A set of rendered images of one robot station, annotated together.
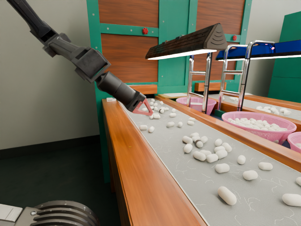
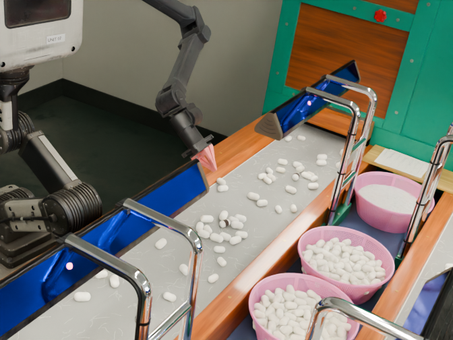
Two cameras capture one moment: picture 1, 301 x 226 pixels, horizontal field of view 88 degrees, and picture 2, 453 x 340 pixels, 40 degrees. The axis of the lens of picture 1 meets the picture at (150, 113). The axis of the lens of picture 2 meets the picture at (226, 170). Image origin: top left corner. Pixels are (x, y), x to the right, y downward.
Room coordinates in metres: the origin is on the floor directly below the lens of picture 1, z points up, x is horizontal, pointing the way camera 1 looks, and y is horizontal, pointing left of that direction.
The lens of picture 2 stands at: (-0.59, -1.20, 1.74)
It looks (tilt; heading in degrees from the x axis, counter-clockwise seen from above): 29 degrees down; 46
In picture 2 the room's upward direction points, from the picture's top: 9 degrees clockwise
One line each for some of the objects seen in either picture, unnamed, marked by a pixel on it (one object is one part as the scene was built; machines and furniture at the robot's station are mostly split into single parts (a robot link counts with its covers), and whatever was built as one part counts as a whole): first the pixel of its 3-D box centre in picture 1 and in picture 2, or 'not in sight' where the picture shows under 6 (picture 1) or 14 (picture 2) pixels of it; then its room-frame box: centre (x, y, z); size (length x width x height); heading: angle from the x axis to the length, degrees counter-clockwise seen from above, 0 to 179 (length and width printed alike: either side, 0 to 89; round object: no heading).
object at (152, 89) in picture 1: (137, 89); (333, 119); (1.20, 0.10, 0.83); 0.30 x 0.06 x 0.07; 109
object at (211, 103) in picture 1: (195, 106); (389, 204); (1.06, -0.31, 0.72); 0.27 x 0.27 x 0.10
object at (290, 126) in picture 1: (253, 129); (342, 267); (0.64, -0.46, 0.72); 0.27 x 0.27 x 0.10
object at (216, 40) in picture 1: (171, 48); (315, 93); (0.81, -0.10, 1.08); 0.62 x 0.08 x 0.07; 19
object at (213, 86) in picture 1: (210, 86); not in sight; (1.42, -0.55, 0.83); 0.30 x 0.06 x 0.07; 109
